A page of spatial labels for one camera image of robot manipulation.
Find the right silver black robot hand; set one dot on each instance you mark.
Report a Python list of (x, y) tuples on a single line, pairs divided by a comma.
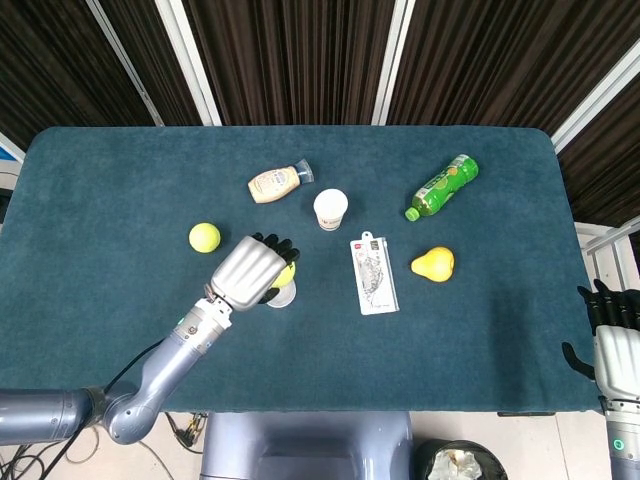
[(617, 350)]

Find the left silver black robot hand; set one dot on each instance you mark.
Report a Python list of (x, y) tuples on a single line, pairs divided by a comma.
[(245, 272)]

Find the plain yellow tennis ball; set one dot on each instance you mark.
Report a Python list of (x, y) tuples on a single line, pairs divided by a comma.
[(204, 237)]

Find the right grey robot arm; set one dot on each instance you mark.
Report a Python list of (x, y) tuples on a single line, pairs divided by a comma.
[(622, 450)]

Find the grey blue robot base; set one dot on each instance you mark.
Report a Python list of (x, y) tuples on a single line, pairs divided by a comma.
[(305, 445)]

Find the clear plastic tube container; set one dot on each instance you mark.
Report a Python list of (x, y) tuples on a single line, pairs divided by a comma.
[(285, 299)]

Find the beige mayonnaise squeeze bottle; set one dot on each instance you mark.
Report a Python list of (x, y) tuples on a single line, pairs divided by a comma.
[(275, 184)]

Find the white metal rack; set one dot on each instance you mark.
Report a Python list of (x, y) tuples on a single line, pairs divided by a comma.
[(607, 245)]

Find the white paper cup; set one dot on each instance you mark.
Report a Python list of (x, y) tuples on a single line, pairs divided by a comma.
[(330, 205)]

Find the white ruler set pouch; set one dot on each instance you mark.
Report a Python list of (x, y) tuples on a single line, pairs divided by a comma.
[(375, 275)]

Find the teal table cloth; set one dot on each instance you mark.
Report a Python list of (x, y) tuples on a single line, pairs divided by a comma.
[(150, 165)]

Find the yellow pear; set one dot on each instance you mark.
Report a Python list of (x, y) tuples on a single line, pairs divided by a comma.
[(435, 265)]

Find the green tea plastic bottle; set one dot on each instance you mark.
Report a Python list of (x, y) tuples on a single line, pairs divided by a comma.
[(442, 187)]

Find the black trash bin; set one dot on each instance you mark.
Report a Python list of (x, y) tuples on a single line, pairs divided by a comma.
[(425, 455)]

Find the brown pleated curtain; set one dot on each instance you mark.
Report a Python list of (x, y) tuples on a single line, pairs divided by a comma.
[(300, 60)]

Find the white blue sign panel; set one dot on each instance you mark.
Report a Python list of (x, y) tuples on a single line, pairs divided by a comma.
[(7, 155)]

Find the white partition frame post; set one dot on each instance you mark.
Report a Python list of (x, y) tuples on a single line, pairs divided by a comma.
[(392, 62), (190, 62), (126, 62), (595, 107)]

